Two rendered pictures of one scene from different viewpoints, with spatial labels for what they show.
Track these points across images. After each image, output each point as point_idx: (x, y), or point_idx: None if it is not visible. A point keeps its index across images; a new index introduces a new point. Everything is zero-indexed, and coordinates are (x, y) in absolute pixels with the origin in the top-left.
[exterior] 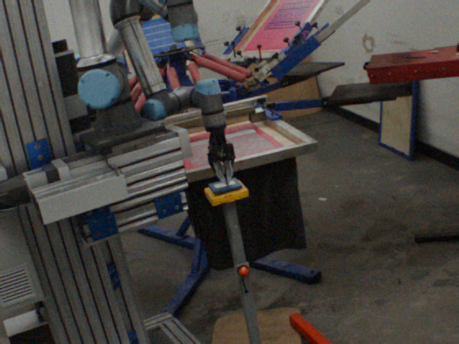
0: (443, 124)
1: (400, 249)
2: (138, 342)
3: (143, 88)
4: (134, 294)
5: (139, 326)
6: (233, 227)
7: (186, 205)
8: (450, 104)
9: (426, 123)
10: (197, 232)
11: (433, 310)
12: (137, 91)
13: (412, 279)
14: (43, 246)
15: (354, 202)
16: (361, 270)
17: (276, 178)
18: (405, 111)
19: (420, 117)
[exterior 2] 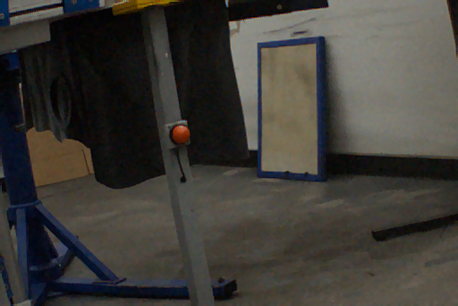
0: (371, 111)
1: (353, 250)
2: (9, 281)
3: None
4: (0, 190)
5: (8, 250)
6: (161, 55)
7: (102, 0)
8: (382, 73)
9: (343, 119)
10: (74, 125)
11: (438, 283)
12: None
13: (390, 268)
14: None
15: (248, 226)
16: (301, 276)
17: (198, 32)
18: (305, 106)
19: (330, 113)
